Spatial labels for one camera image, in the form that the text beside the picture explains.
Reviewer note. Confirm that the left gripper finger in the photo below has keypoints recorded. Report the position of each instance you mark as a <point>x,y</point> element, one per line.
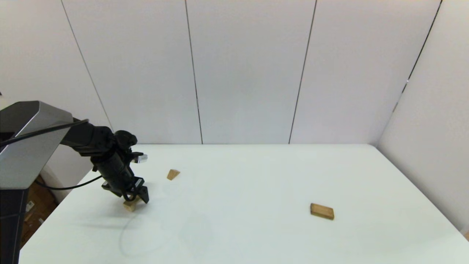
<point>143,195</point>
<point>128,196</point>

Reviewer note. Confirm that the rectangular wooden building block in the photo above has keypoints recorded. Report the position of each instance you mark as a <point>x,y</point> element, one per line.
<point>322,211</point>

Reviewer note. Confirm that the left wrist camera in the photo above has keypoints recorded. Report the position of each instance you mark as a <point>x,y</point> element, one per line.
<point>141,158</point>

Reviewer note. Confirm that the triangular wooden building block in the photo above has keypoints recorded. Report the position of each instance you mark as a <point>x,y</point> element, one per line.
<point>173,175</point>

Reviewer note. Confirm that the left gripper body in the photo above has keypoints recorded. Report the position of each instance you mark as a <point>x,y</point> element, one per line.
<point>122,185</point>

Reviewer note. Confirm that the brown cardboard box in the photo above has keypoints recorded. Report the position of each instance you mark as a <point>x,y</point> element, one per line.
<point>38,205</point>

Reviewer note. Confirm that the arched wooden building block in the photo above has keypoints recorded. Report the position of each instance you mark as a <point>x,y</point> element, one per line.
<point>129,206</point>

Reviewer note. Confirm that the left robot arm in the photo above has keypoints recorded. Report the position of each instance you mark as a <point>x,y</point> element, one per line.
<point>29,146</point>

